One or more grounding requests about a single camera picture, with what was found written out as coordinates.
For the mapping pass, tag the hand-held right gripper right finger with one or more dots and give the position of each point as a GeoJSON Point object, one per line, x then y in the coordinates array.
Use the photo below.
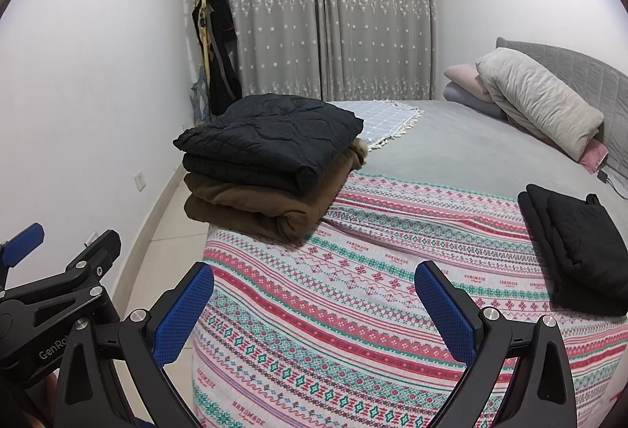
{"type": "Point", "coordinates": [441, 305]}

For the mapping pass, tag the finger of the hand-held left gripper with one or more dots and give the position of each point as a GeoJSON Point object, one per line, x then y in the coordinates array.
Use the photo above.
{"type": "Point", "coordinates": [22, 244]}
{"type": "Point", "coordinates": [100, 251]}

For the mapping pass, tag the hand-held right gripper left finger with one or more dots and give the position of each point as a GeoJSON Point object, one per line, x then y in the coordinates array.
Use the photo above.
{"type": "Point", "coordinates": [189, 305]}

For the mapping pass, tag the brown fur-trimmed coat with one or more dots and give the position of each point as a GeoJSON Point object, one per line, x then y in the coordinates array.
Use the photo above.
{"type": "Point", "coordinates": [255, 207]}

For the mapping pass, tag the black quilted fleece jacket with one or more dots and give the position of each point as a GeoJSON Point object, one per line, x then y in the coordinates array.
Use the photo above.
{"type": "Point", "coordinates": [579, 246]}

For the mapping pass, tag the black puffer jacket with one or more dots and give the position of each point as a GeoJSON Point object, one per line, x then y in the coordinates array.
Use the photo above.
{"type": "Point", "coordinates": [270, 138]}

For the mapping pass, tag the hanging dark clothes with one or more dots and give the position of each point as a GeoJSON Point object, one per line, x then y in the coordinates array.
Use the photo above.
{"type": "Point", "coordinates": [221, 50]}

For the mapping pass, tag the person's left hand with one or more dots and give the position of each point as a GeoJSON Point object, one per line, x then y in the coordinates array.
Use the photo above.
{"type": "Point", "coordinates": [44, 401]}

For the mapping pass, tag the striped patterned blanket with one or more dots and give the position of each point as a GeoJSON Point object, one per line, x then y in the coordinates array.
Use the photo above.
{"type": "Point", "coordinates": [368, 300]}

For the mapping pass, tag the grey-blue pillow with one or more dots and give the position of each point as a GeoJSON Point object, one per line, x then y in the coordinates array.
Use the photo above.
{"type": "Point", "coordinates": [466, 102]}

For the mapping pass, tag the black charger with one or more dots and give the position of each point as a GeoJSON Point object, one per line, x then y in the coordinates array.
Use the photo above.
{"type": "Point", "coordinates": [602, 176]}

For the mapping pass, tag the dusty pink velvet pillow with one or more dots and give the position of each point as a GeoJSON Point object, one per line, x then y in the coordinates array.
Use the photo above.
{"type": "Point", "coordinates": [594, 156]}

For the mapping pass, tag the large grey pillow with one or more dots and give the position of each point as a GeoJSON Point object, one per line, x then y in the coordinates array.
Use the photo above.
{"type": "Point", "coordinates": [535, 104]}

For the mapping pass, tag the pale pink pillow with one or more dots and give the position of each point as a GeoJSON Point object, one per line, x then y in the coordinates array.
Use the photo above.
{"type": "Point", "coordinates": [463, 75]}

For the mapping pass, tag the grey quilted headboard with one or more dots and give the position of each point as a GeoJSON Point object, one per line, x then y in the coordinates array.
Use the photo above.
{"type": "Point", "coordinates": [593, 75]}

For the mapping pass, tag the white wall outlet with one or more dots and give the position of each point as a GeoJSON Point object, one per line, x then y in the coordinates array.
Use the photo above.
{"type": "Point", "coordinates": [91, 237]}
{"type": "Point", "coordinates": [141, 182]}

